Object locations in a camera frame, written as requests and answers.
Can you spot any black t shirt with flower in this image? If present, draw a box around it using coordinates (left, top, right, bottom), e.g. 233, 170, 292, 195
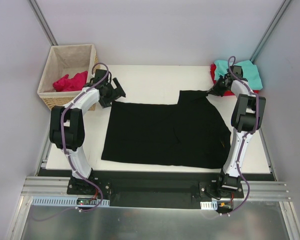
101, 90, 231, 169

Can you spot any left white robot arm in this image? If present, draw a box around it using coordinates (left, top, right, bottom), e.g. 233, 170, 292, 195
49, 69, 126, 195

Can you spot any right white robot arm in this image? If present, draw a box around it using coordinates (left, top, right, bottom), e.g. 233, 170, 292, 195
205, 65, 266, 199

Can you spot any red folded t shirt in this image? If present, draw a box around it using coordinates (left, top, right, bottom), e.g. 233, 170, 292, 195
210, 63, 235, 96

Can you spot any teal folded t shirt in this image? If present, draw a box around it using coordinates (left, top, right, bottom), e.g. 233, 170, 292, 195
214, 60, 263, 91

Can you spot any magenta t shirt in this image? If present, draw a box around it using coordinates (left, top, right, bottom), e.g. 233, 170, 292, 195
52, 71, 88, 92

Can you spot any wicker basket with liner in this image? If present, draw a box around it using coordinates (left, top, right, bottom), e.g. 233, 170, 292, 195
37, 44, 98, 109

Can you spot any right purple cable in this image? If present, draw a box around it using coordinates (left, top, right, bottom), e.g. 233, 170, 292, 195
202, 56, 261, 218

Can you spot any right corner aluminium post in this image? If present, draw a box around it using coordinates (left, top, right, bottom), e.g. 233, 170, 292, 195
249, 0, 293, 63

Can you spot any corner aluminium post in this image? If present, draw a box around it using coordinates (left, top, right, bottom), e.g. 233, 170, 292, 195
27, 0, 59, 46
249, 0, 293, 63

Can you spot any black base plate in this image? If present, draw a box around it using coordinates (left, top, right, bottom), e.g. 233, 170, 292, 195
66, 170, 244, 209

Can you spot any right grey cable duct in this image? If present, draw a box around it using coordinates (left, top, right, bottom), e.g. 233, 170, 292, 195
200, 199, 235, 211

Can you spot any grey cable duct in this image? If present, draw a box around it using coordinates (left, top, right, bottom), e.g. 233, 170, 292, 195
200, 199, 235, 211
32, 196, 110, 208

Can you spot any left corner aluminium post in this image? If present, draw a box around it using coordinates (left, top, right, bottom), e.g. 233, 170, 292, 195
27, 0, 59, 46

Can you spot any aluminium rail frame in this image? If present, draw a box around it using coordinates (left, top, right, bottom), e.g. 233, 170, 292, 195
21, 176, 293, 202

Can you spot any left grey cable duct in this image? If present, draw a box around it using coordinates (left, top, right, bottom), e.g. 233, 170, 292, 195
32, 196, 110, 208

